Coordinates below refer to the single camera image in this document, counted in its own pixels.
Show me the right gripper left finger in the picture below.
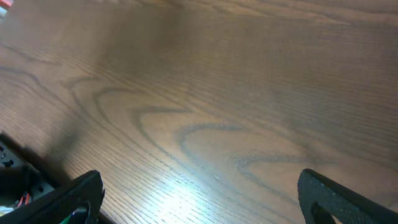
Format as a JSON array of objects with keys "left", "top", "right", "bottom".
[{"left": 1, "top": 170, "right": 103, "bottom": 224}]

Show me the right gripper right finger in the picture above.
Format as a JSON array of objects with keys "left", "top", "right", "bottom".
[{"left": 297, "top": 169, "right": 397, "bottom": 224}]

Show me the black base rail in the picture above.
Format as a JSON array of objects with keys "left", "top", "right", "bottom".
[{"left": 1, "top": 132, "right": 71, "bottom": 215}]

